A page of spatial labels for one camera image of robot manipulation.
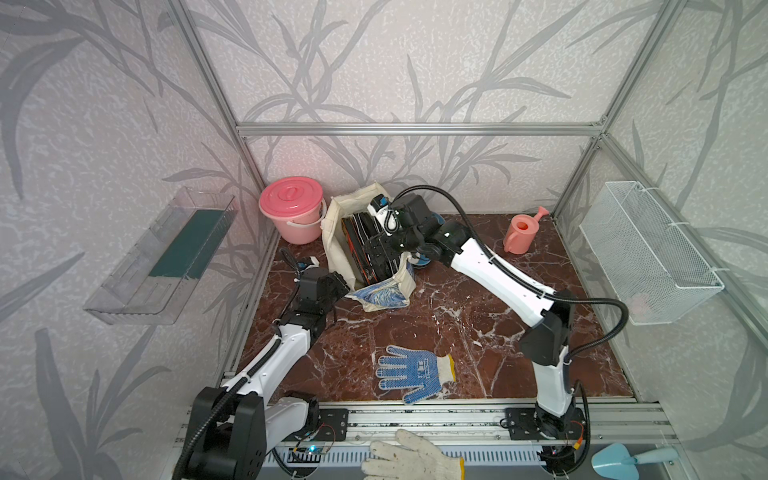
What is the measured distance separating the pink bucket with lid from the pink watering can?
2.17 ft

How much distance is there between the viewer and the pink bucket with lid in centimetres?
100

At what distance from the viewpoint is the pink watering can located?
104cm
